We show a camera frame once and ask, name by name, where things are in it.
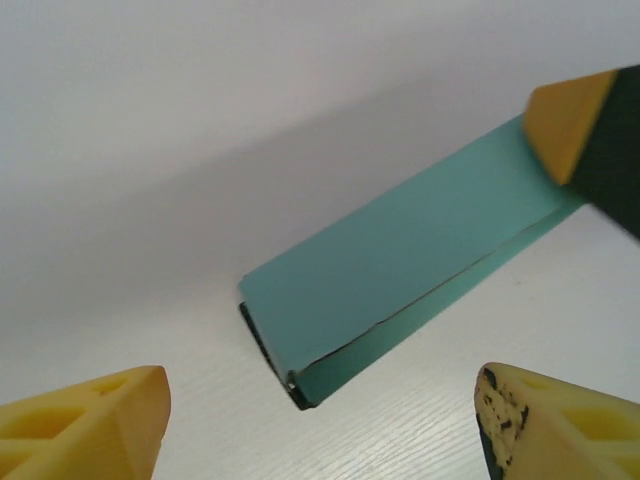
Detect teal paper box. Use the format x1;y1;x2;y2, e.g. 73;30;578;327
236;112;587;413

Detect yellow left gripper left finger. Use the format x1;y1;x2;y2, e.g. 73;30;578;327
0;365;172;480

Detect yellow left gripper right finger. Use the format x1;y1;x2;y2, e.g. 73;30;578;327
472;362;640;480

